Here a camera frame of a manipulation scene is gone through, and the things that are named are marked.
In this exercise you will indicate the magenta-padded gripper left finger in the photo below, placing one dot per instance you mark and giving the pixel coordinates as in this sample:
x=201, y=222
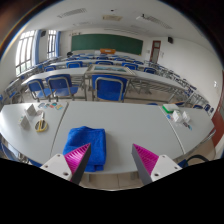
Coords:
x=77, y=159

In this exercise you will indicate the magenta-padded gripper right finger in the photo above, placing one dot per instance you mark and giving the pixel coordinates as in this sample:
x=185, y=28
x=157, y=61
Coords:
x=146, y=159

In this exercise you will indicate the blue towel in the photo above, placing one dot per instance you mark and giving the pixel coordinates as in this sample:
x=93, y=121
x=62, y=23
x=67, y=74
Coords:
x=86, y=140

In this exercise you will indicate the blue metal-framed chair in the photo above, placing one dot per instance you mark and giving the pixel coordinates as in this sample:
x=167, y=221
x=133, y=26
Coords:
x=61, y=86
x=109, y=88
x=9, y=152
x=35, y=163
x=183, y=163
x=37, y=88

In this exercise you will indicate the colourful picture card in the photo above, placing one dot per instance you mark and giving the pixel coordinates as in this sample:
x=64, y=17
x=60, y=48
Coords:
x=59, y=107
x=53, y=105
x=47, y=106
x=41, y=105

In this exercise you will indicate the grey card packet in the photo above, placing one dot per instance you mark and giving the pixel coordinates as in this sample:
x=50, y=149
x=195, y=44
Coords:
x=40, y=113

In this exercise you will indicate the white cardboard box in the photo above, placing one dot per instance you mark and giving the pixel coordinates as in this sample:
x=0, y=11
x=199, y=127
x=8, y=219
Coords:
x=24, y=122
x=31, y=110

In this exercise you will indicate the red-brown door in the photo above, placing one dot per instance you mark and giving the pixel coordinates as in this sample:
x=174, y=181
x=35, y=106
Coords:
x=218, y=123

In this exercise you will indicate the white classroom desk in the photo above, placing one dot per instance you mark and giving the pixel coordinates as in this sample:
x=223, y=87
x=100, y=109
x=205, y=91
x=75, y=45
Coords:
x=60, y=71
x=110, y=69

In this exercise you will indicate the rows of desks and chairs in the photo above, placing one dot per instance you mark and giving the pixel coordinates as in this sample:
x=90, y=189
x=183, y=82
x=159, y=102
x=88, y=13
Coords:
x=130, y=66

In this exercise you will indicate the brown door with window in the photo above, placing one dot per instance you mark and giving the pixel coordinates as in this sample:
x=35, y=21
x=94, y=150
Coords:
x=155, y=52

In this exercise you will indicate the orange lectern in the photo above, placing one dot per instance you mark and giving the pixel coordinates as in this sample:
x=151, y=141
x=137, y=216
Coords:
x=107, y=51

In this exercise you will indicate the blue curtain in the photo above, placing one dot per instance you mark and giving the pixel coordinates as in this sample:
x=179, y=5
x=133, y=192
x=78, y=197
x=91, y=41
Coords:
x=38, y=46
x=58, y=43

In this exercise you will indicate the narrow classroom window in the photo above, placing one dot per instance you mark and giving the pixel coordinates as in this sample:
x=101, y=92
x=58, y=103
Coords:
x=51, y=44

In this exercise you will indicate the large classroom window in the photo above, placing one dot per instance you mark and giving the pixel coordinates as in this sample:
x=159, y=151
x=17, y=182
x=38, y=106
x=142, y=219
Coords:
x=25, y=53

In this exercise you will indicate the green chalkboard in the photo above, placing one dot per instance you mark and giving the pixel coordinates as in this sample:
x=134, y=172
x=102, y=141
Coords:
x=106, y=44

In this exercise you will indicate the white ceiling projector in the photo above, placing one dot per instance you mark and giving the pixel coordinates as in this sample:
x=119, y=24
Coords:
x=141, y=16

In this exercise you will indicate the ceiling light panels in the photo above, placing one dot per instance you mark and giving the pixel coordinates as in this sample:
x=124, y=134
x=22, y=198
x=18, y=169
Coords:
x=71, y=12

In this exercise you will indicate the black wall speaker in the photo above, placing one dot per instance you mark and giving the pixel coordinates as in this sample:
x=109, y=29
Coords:
x=43, y=33
x=170, y=39

